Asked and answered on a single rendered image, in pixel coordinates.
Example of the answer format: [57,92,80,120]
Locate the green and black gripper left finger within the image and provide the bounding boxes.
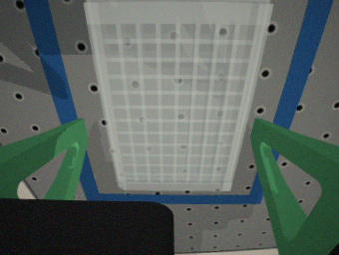
[0,119,88,200]

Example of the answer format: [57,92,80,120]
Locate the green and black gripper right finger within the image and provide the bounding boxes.
[250,119,339,255]

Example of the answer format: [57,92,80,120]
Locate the blue tape outline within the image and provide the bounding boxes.
[23,0,333,204]

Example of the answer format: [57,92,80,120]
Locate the white well plate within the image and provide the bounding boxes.
[84,0,273,191]

